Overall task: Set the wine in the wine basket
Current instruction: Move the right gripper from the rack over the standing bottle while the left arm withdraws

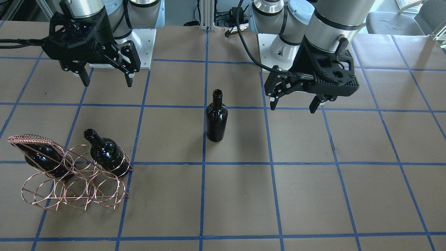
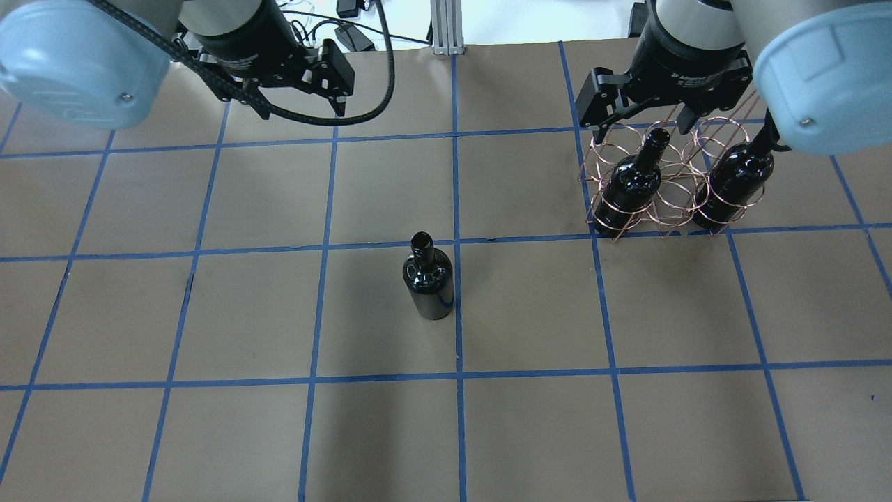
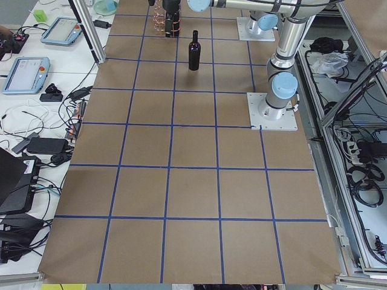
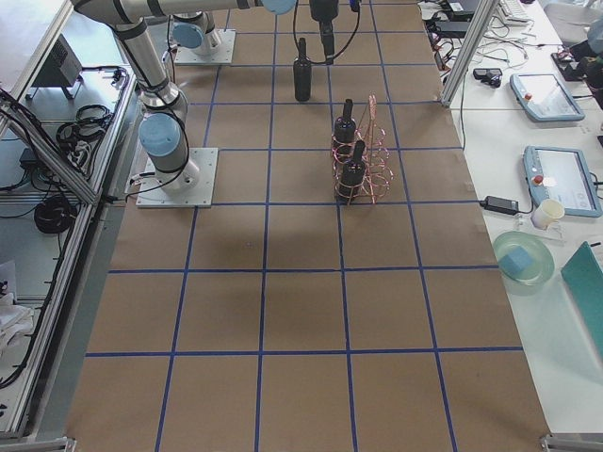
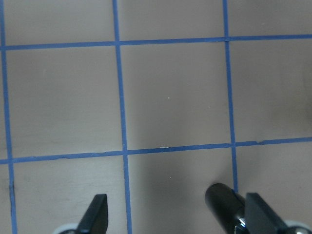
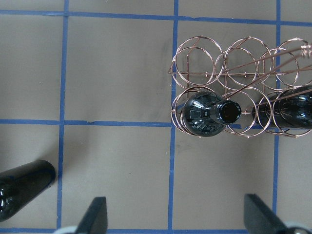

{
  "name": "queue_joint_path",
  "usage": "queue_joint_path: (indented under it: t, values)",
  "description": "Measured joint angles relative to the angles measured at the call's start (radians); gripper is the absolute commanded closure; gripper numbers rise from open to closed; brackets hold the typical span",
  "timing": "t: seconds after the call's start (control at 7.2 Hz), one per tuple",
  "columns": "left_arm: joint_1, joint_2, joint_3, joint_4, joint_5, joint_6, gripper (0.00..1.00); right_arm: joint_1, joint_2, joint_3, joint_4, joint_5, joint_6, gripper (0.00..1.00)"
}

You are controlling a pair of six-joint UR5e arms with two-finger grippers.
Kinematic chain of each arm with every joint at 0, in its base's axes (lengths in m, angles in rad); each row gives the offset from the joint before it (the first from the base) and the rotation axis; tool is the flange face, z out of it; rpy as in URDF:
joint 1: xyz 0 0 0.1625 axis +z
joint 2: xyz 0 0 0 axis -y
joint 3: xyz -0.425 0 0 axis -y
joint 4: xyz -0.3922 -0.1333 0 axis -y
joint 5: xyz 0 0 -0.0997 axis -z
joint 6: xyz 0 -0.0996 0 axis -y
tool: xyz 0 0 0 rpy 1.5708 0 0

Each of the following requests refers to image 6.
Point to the dark glass wine bottle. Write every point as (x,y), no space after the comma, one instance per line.
(20,185)

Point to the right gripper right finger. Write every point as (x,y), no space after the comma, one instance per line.
(259,218)

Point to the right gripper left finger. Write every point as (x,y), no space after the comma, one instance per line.
(94,220)

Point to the dark bottle in rack left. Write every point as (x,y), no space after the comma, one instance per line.
(292,108)

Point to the copper wire wine rack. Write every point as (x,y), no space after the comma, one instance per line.
(245,72)

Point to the dark bottle in rack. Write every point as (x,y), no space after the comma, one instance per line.
(206,114)
(292,108)

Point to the dark bottle in rack right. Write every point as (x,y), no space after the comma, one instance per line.
(206,114)

